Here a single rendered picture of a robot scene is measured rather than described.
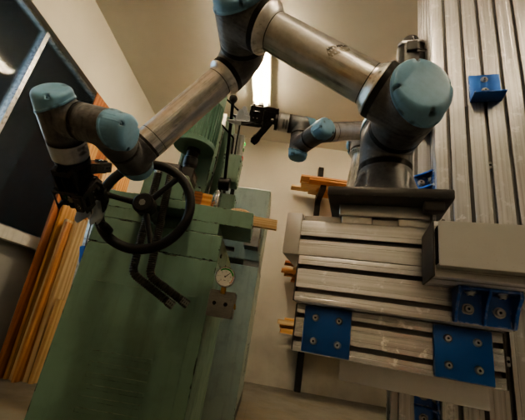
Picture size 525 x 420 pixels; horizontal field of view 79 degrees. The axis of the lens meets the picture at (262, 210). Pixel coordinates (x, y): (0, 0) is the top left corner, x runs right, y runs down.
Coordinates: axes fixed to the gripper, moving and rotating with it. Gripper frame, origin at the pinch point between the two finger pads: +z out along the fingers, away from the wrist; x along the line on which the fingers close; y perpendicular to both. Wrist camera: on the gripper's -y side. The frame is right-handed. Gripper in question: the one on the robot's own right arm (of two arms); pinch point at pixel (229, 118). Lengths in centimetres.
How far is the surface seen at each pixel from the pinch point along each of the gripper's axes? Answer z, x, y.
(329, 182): -81, -179, -75
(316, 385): -97, -83, -248
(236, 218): -11.3, 34.9, -27.5
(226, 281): -13, 55, -39
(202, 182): 9.0, 1.9, -29.1
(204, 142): 8.5, 4.9, -10.3
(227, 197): -2.5, -1.0, -35.5
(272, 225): -24.8, 20.5, -34.9
